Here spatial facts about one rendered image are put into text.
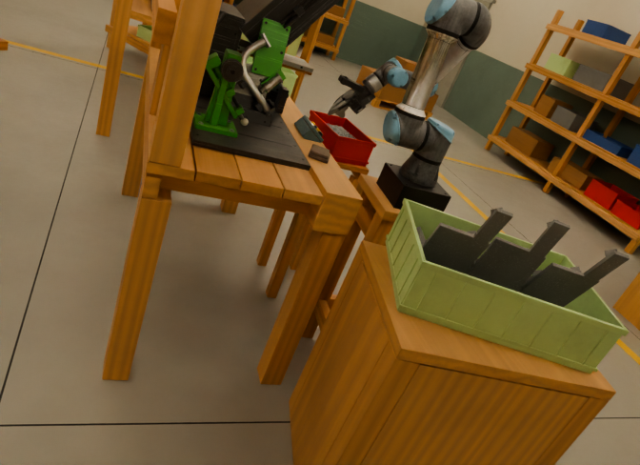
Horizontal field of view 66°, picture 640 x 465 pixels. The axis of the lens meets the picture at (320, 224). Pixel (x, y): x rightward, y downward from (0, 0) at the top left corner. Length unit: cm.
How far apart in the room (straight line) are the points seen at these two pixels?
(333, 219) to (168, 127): 62
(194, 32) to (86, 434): 128
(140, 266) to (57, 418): 57
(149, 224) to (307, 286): 61
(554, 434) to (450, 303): 54
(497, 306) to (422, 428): 40
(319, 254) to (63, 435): 100
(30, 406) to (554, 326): 163
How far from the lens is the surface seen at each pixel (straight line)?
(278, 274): 251
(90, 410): 194
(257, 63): 207
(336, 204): 165
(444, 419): 151
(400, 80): 209
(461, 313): 142
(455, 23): 182
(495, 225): 137
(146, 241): 163
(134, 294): 175
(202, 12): 138
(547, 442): 174
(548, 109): 796
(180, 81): 141
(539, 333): 153
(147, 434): 189
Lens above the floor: 149
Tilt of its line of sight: 25 degrees down
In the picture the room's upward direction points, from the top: 22 degrees clockwise
